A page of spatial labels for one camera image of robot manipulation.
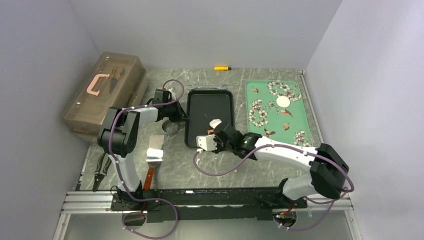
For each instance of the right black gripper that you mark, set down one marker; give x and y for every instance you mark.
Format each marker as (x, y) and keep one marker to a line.
(219, 148)

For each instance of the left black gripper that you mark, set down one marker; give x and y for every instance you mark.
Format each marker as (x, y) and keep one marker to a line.
(181, 115)

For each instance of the black baking tray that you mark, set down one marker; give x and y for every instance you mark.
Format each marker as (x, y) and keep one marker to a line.
(203, 106)

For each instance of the white dough ball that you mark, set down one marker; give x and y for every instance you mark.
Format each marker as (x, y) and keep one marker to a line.
(214, 123)

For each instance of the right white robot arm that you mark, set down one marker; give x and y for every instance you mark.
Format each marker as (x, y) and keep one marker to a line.
(325, 170)

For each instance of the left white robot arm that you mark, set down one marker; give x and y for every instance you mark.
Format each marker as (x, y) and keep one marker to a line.
(119, 132)

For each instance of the flat white dumpling wrapper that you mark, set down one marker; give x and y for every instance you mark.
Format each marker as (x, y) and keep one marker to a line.
(283, 101)

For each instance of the silver wrench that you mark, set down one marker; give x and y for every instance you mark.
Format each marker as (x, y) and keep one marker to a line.
(198, 87)

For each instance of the green floral tray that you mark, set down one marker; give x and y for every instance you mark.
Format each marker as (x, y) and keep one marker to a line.
(288, 125)

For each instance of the yellow screwdriver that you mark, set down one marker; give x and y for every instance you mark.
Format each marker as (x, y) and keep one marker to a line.
(222, 68)

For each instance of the translucent brown toolbox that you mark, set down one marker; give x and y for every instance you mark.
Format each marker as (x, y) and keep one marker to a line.
(117, 80)

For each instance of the black pliers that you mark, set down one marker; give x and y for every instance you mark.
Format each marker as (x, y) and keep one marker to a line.
(102, 167)

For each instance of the metal ring cutter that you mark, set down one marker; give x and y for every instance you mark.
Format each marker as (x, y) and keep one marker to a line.
(170, 128)

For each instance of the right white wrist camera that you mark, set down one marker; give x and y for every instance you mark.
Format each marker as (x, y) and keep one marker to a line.
(206, 142)

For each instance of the metal spatula orange handle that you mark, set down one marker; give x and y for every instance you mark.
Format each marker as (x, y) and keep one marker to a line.
(154, 158)

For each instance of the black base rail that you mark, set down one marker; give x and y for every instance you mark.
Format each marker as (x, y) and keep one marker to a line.
(260, 203)

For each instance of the aluminium frame rail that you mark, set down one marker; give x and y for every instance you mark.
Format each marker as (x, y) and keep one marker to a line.
(87, 202)

